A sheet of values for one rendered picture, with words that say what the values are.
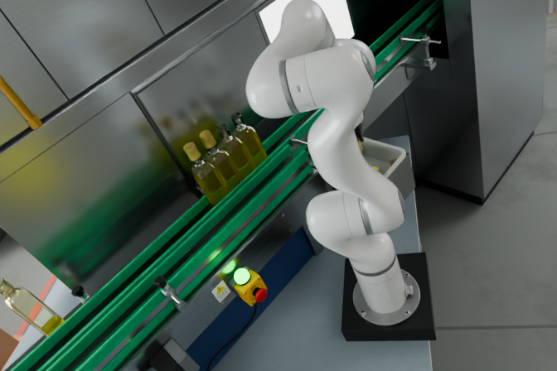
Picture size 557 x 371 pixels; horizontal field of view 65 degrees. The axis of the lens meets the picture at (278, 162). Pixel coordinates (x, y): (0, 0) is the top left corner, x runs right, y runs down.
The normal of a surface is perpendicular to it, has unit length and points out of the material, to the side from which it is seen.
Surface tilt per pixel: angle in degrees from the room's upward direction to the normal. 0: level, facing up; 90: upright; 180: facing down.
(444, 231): 0
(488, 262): 0
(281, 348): 0
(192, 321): 90
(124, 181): 90
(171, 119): 90
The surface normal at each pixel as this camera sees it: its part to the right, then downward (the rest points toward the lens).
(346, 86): 0.00, 0.59
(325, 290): -0.33, -0.73
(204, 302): 0.67, 0.27
